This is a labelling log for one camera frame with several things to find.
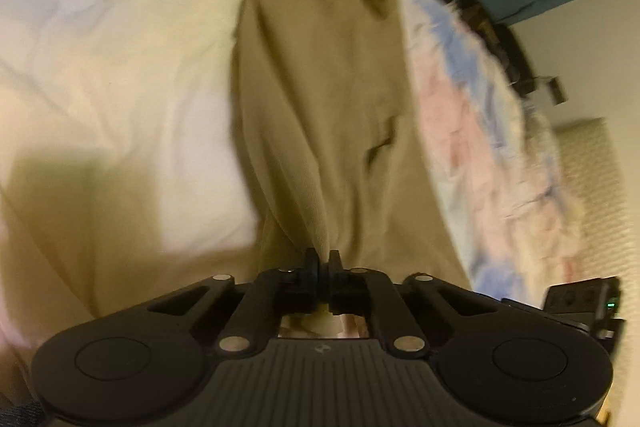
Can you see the khaki pants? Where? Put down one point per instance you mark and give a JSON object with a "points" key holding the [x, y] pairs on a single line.
{"points": [[325, 107]]}

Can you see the white textured cloth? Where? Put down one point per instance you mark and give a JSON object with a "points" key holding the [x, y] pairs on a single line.
{"points": [[595, 197]]}

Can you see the pale pastel bed sheet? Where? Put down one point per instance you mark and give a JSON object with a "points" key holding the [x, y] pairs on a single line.
{"points": [[100, 57]]}

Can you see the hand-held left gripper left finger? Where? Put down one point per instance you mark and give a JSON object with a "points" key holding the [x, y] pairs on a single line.
{"points": [[310, 279]]}

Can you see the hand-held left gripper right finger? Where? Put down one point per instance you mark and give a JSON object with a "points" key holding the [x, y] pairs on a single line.
{"points": [[337, 279]]}

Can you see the pile of mixed clothes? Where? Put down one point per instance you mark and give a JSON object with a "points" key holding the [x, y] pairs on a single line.
{"points": [[480, 12]]}

